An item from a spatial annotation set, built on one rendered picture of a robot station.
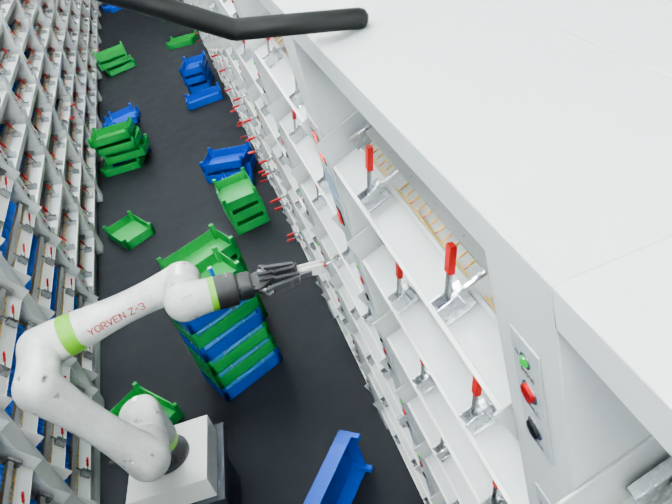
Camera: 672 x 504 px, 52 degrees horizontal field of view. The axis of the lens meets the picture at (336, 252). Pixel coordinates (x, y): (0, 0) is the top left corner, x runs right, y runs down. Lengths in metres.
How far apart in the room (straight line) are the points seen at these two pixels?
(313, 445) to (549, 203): 2.26
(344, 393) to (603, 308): 2.43
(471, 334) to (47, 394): 1.34
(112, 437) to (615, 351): 1.74
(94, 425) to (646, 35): 1.65
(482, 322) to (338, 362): 2.20
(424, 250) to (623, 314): 0.49
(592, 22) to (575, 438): 0.40
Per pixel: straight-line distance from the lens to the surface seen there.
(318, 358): 2.97
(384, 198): 0.97
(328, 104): 1.07
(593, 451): 0.54
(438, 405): 1.20
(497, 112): 0.59
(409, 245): 0.88
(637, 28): 0.71
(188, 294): 1.80
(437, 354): 1.00
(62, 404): 1.92
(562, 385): 0.47
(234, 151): 4.64
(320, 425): 2.72
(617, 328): 0.38
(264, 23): 0.82
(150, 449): 2.07
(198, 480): 2.27
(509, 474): 0.87
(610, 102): 0.58
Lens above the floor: 2.02
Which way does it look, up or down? 35 degrees down
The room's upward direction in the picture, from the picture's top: 19 degrees counter-clockwise
